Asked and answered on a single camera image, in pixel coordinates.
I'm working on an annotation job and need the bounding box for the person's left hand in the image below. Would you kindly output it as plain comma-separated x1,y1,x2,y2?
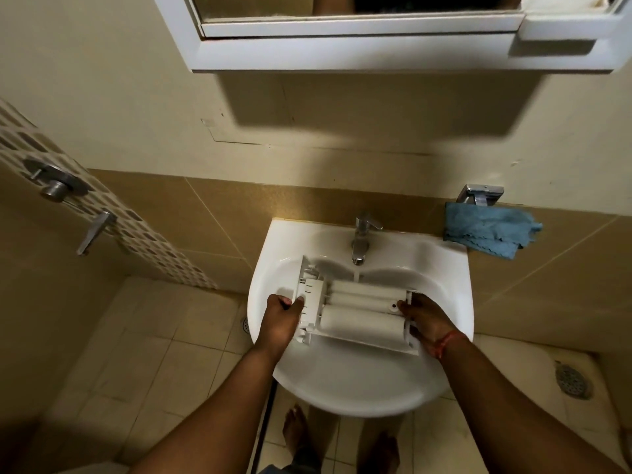
255,294,306,352

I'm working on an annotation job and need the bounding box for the person's right hand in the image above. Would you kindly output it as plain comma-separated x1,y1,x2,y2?
397,293,461,352

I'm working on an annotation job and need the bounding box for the person's right forearm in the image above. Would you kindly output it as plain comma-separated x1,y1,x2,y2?
436,332,631,474

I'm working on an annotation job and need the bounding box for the person's left forearm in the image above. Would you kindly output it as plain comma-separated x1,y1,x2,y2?
129,338,295,474

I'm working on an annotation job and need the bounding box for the person's left foot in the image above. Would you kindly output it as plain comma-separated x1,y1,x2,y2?
282,406,311,461

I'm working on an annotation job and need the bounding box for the person's foot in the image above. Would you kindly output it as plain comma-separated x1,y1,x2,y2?
282,406,311,461
377,431,402,474

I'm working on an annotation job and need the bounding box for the person's right foot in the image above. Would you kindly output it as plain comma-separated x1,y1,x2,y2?
377,431,402,474

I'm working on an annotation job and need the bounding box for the red thread wristband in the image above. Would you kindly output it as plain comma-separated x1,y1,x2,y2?
434,330,470,361

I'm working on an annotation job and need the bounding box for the white ceramic sink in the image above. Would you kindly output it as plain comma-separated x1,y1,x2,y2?
247,218,475,419

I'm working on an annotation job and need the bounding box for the chrome sink faucet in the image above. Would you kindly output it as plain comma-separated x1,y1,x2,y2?
351,211,384,267

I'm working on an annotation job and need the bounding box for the blue cloth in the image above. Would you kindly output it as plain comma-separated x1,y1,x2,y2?
442,201,544,261

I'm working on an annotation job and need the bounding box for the chrome shower mixer valve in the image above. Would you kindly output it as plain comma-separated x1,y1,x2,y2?
23,159,93,203

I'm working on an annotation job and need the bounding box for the white mirror cabinet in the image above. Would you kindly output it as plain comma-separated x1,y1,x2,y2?
151,0,632,74

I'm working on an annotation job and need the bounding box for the chrome wall hook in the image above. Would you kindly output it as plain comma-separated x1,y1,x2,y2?
455,183,506,207

